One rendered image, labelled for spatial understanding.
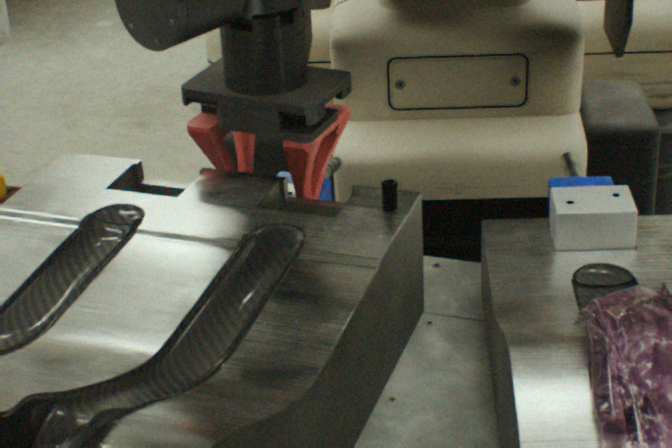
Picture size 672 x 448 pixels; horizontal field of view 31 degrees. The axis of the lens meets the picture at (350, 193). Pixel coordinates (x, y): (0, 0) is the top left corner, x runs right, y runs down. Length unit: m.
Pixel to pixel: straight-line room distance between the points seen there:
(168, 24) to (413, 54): 0.36
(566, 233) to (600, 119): 0.45
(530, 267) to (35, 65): 2.97
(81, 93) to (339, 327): 2.77
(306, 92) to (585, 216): 0.20
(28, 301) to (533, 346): 0.29
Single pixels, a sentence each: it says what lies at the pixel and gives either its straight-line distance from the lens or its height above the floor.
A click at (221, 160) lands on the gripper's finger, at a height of 0.88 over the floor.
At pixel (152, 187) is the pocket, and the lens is 0.84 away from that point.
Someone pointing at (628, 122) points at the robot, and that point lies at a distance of 1.20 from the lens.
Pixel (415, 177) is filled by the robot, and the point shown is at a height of 0.77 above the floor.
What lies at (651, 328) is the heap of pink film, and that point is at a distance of 0.57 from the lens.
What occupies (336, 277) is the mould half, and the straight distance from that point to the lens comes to 0.68.
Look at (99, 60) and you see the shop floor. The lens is 3.61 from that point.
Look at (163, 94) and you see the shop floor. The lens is 3.30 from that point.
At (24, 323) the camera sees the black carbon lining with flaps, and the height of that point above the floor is 0.88.
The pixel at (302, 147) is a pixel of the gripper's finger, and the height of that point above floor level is 0.91.
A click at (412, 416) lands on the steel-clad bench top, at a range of 0.72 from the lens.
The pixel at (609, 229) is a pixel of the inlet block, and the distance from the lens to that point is 0.77.
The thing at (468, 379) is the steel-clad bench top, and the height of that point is 0.80.
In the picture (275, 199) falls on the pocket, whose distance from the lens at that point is 0.79.
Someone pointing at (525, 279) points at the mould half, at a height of 0.85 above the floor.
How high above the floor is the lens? 1.24
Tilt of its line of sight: 28 degrees down
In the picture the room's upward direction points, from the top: 3 degrees counter-clockwise
